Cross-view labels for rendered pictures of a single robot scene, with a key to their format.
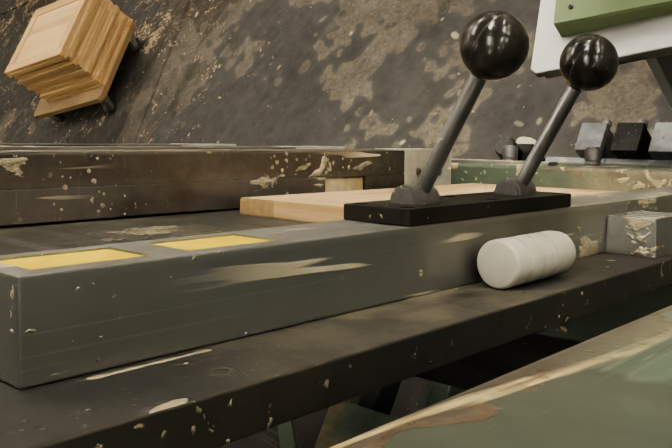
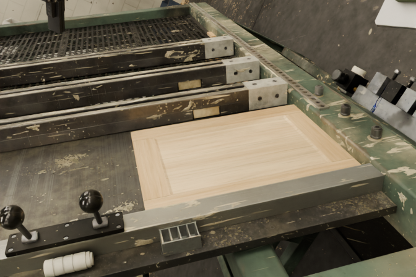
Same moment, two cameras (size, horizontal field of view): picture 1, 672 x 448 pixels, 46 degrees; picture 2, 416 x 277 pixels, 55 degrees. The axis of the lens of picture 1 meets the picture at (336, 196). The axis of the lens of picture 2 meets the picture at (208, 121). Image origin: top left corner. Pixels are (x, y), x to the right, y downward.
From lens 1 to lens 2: 0.79 m
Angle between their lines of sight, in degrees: 40
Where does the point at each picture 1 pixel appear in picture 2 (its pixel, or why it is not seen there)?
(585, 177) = (326, 127)
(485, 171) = (298, 101)
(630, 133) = (393, 89)
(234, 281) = not seen: outside the picture
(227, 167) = (132, 114)
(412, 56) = not seen: outside the picture
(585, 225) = (138, 235)
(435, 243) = (23, 259)
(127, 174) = (83, 123)
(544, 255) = (64, 269)
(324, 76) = not seen: outside the picture
